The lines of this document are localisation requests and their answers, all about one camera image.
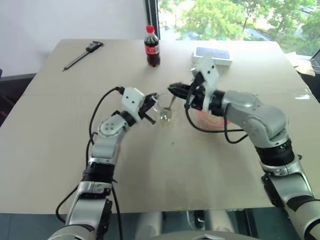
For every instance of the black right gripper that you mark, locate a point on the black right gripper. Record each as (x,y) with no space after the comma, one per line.
(197,98)

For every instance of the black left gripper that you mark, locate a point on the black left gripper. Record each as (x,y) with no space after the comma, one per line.
(145,106)

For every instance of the metal spoon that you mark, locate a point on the metal spoon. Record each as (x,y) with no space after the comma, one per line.
(172,102)

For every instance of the clear glass mug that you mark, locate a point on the clear glass mug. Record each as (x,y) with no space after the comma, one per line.
(166,120)

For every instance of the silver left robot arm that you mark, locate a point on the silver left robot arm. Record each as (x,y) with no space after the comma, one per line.
(107,146)

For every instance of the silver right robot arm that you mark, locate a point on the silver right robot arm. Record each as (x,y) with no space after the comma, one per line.
(262,117)

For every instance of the pink and white bowl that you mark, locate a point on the pink and white bowl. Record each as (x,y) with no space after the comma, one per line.
(212,123)

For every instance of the cola bottle with red cap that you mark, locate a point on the cola bottle with red cap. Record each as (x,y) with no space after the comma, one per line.
(151,50)

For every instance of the blue and white flat box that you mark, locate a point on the blue and white flat box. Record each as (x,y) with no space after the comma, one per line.
(220,53)

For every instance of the black vernier caliper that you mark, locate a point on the black vernier caliper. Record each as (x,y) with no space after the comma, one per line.
(92,46)

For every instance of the grey rounded shape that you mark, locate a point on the grey rounded shape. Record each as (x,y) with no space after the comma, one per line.
(220,220)
(150,221)

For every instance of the brown cardboard sheet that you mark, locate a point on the brown cardboard sheet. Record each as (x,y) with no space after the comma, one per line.
(303,66)

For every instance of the dark furniture piece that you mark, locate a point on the dark furniture piece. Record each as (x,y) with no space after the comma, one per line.
(15,85)

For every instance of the silver robot torso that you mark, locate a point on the silver robot torso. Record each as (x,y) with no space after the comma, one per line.
(205,236)

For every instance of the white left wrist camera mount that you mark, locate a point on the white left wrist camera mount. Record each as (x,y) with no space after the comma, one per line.
(131,98)

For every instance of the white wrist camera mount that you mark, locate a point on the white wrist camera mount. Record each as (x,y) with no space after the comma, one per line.
(210,72)
(131,98)

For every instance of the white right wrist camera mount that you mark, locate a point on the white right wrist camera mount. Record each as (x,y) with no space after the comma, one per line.
(210,72)

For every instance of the black window frame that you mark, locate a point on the black window frame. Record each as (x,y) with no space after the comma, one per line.
(153,12)

